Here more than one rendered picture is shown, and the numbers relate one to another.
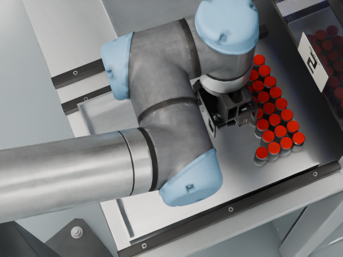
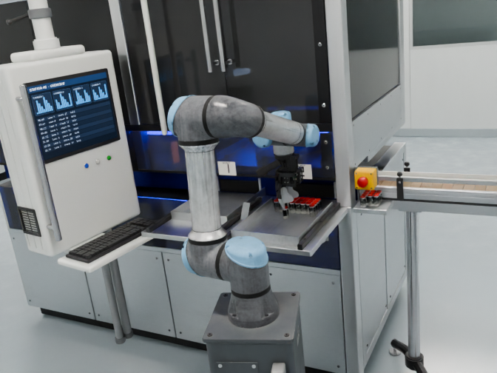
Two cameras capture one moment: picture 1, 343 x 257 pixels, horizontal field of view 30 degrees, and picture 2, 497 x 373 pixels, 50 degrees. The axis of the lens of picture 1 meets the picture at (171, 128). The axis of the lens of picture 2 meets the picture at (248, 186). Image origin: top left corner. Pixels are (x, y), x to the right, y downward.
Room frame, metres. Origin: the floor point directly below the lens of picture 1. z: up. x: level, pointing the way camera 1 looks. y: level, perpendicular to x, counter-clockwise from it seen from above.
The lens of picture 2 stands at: (-0.85, 1.35, 1.64)
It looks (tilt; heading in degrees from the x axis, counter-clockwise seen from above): 18 degrees down; 315
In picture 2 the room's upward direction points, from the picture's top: 6 degrees counter-clockwise
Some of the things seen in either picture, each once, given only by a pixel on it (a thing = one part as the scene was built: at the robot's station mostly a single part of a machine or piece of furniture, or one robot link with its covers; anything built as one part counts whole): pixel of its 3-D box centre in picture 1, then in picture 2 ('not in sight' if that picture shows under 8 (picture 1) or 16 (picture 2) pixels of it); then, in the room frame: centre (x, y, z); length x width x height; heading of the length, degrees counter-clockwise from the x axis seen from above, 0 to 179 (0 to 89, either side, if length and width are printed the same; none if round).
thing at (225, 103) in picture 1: (224, 92); (287, 169); (0.37, -0.08, 1.08); 0.09 x 0.08 x 0.12; 15
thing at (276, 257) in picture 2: not in sight; (142, 221); (1.25, -0.01, 0.73); 1.98 x 0.01 x 0.25; 16
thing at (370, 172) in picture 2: not in sight; (366, 177); (0.19, -0.33, 0.99); 0.08 x 0.07 x 0.07; 106
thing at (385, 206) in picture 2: not in sight; (374, 205); (0.18, -0.37, 0.87); 0.14 x 0.13 x 0.02; 106
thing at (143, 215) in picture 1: (195, 136); (283, 219); (0.37, -0.04, 0.90); 0.34 x 0.26 x 0.04; 105
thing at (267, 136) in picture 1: (253, 111); (295, 206); (0.39, -0.15, 0.90); 0.18 x 0.02 x 0.05; 15
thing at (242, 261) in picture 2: not in sight; (245, 263); (0.16, 0.38, 0.96); 0.13 x 0.12 x 0.14; 11
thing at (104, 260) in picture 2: not in sight; (110, 242); (1.03, 0.30, 0.79); 0.45 x 0.28 x 0.03; 98
